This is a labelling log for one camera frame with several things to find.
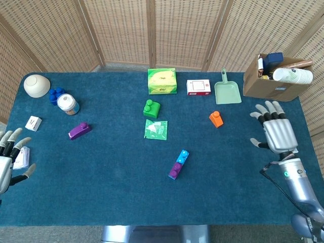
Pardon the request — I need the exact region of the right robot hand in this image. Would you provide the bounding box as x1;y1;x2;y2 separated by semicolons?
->
249;100;299;155

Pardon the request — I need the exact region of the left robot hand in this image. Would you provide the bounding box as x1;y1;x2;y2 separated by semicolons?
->
0;128;37;195

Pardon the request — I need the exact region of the light blue four-stud brick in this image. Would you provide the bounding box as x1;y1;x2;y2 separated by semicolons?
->
169;149;189;180

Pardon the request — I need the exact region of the small purple two-stud brick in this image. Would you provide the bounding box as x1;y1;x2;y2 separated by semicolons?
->
169;163;184;178

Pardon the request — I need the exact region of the stack of white paper cups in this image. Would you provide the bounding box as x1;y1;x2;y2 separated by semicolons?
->
272;67;314;84

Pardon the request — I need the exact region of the white flat packet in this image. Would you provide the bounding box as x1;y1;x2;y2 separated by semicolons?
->
13;146;31;170

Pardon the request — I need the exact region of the brown cardboard box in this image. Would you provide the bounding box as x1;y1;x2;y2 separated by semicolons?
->
242;53;313;102

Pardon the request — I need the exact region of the small white cube box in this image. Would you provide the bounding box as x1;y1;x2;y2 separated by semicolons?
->
25;115;43;132

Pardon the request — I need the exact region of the orange sloped one-stud brick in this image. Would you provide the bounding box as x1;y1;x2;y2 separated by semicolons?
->
209;110;224;129

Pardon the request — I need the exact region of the mint green dustpan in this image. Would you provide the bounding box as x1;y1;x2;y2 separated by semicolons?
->
214;68;242;105

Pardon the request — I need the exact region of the dark blue small box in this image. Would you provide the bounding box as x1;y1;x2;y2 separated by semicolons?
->
262;52;284;71

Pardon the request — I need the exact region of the purple sloped one-stud brick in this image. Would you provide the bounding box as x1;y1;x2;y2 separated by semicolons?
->
68;122;92;141

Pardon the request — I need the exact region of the blue and white object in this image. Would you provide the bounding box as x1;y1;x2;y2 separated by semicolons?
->
49;87;66;106

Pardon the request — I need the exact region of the beige bowl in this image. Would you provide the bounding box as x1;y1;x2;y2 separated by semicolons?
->
23;74;51;98

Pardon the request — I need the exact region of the clear jar with white lid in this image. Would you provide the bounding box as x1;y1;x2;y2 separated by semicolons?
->
56;93;80;116

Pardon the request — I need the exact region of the red and white box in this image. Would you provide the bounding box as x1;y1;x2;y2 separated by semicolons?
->
186;79;212;96

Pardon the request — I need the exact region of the blue table cloth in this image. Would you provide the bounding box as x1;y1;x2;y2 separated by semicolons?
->
0;71;324;227

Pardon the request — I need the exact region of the green sachet packet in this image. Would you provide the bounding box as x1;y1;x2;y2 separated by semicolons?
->
144;119;168;141

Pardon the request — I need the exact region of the green rounded two-stud brick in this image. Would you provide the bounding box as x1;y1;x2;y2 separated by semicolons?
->
143;99;162;119

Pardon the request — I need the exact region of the green yellow tissue pack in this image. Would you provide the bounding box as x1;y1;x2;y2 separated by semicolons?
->
147;68;178;95

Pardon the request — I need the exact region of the grey robot torso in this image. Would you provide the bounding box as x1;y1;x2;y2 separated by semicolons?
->
100;224;211;243

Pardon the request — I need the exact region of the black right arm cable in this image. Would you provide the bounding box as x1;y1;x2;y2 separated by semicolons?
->
260;161;313;223

